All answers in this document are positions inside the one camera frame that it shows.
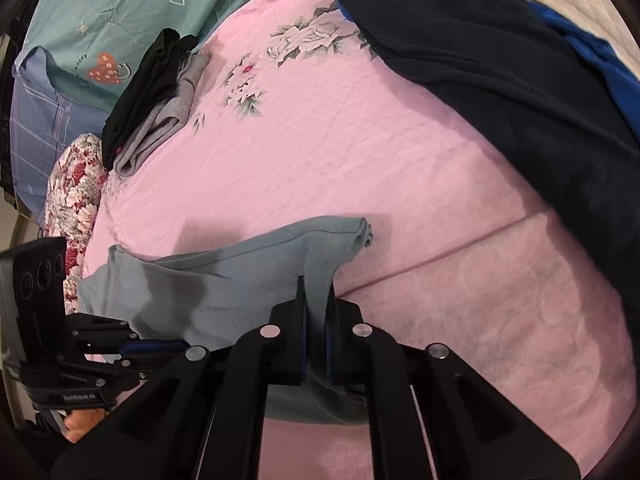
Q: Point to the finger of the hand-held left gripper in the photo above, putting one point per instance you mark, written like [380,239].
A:
[100,330]
[155,348]

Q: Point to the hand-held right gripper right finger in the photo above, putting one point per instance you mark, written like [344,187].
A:
[395,390]

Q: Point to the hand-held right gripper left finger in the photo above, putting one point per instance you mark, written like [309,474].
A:
[240,385]

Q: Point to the grey-blue pants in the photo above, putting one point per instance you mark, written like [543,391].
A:
[240,275]

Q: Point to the folded grey pants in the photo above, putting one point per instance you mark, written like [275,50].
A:
[160,120]

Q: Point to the folded black pants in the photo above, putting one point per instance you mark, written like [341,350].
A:
[140,95]

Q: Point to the person's left hand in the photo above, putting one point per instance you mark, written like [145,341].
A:
[82,422]

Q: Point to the red floral pillow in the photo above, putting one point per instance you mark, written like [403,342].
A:
[75,195]

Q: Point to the blue plaid pillow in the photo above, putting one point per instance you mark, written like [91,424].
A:
[55,115]

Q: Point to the teal heart-print pillow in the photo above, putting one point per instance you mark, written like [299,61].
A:
[125,5]

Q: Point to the dark navy garment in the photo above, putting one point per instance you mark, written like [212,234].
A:
[500,85]

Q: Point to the blue and red garment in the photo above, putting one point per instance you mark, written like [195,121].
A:
[600,65]

